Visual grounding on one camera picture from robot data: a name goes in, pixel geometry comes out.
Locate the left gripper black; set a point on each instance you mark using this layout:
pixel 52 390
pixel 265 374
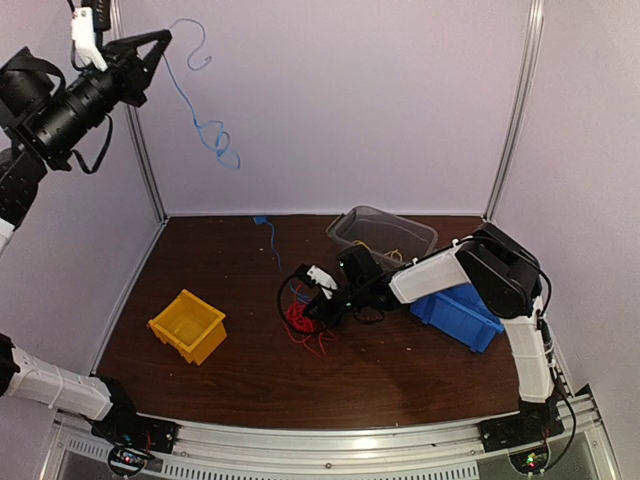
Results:
pixel 134 74

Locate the right aluminium corner post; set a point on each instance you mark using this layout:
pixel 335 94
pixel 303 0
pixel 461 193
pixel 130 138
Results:
pixel 528 65

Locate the aluminium front rail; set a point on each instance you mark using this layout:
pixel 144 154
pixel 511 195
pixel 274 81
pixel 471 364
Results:
pixel 449 450

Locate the left aluminium corner post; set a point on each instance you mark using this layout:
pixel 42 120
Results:
pixel 137 134

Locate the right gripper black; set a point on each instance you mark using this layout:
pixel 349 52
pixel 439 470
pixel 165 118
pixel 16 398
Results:
pixel 327 315

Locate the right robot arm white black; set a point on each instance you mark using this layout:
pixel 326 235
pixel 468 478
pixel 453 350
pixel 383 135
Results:
pixel 485 280

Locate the blue plastic bin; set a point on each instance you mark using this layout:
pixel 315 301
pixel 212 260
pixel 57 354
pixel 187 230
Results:
pixel 460 313

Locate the yellow plastic bin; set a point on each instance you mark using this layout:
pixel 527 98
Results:
pixel 191 326

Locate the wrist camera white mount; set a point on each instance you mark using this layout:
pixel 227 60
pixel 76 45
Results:
pixel 89 21
pixel 313 276

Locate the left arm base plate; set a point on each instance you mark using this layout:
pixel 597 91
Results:
pixel 130 429

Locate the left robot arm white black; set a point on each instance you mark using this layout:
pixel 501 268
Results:
pixel 45 118

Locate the aluminium corner post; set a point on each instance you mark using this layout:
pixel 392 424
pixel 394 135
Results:
pixel 528 65
pixel 137 134

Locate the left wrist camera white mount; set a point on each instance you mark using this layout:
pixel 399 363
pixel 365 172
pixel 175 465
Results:
pixel 89 21

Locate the clear grey plastic container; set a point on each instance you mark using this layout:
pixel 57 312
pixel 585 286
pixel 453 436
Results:
pixel 391 239

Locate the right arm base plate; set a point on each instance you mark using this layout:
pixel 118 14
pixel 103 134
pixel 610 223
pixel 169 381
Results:
pixel 517 430

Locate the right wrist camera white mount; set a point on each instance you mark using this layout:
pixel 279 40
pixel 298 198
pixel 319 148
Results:
pixel 313 276

